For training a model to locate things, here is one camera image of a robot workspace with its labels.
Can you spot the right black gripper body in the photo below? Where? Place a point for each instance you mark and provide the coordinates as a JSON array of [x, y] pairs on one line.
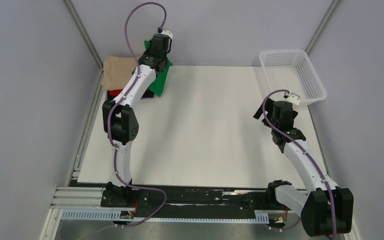
[[269, 114]]

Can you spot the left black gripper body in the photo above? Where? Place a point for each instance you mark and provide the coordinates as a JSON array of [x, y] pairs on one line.
[[146, 53]]

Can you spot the green t-shirt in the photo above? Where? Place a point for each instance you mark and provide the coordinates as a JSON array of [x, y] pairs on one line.
[[158, 86]]

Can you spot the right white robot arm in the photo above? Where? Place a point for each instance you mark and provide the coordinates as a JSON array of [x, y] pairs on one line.
[[325, 209]]

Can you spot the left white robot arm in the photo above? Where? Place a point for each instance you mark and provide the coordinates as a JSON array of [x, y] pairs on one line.
[[119, 119]]

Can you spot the black folded t-shirt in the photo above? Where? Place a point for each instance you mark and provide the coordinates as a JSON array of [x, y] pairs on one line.
[[147, 95]]

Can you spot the white plastic basket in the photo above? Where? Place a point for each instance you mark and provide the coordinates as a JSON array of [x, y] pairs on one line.
[[292, 69]]

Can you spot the beige folded t-shirt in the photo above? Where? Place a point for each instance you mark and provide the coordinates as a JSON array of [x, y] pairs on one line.
[[117, 72]]

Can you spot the red folded t-shirt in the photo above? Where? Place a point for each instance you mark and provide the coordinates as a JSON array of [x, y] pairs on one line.
[[114, 93]]

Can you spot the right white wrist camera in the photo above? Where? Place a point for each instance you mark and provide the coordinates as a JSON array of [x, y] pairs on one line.
[[292, 98]]

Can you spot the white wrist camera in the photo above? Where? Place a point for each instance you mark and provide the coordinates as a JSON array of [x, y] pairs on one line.
[[167, 33], [292, 98]]

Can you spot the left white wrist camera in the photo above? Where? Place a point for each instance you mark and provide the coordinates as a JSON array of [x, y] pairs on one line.
[[167, 33]]

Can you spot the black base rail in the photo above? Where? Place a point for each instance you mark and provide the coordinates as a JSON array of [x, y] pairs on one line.
[[196, 202]]

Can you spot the aluminium frame rail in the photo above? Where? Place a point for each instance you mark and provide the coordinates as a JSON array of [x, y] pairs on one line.
[[89, 198]]

